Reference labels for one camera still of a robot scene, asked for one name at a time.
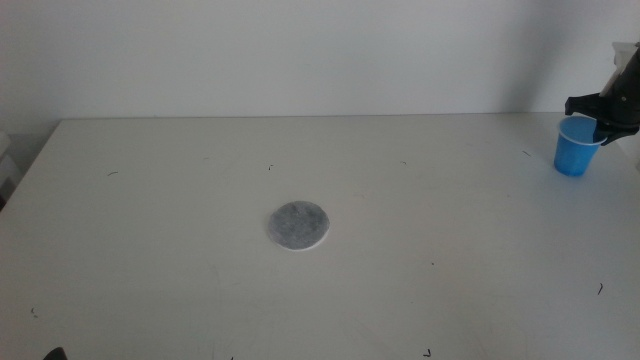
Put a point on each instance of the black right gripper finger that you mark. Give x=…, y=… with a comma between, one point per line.
x=582, y=104
x=611, y=135

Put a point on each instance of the round grey cup mat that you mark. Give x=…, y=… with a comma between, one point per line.
x=298, y=225

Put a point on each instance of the blue plastic cup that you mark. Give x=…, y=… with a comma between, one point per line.
x=572, y=155

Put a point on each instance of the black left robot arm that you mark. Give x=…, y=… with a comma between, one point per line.
x=55, y=355

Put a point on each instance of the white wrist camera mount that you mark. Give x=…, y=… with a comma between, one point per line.
x=617, y=60

